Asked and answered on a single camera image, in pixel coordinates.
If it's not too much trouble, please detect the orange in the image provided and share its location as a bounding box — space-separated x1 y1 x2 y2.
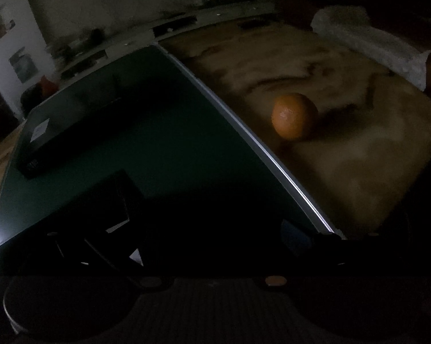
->
271 93 319 141

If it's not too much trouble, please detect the black box with white label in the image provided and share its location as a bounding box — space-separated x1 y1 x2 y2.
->
16 91 124 180

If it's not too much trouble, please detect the wall poster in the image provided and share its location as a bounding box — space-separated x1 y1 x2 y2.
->
0 3 17 40
8 46 39 84

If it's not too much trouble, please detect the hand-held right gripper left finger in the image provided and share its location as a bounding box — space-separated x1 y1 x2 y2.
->
46 169 167 292

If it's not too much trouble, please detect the small orange object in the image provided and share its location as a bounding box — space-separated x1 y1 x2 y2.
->
39 75 59 93

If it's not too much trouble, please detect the white crumpled cloth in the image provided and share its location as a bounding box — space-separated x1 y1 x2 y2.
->
310 5 431 92

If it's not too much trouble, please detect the brown patterned blanket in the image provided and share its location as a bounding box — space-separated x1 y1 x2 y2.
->
158 17 431 241

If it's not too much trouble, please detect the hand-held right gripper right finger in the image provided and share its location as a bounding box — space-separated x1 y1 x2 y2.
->
265 214 411 289

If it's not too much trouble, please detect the dark red cloth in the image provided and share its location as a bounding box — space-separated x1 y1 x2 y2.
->
276 0 332 31

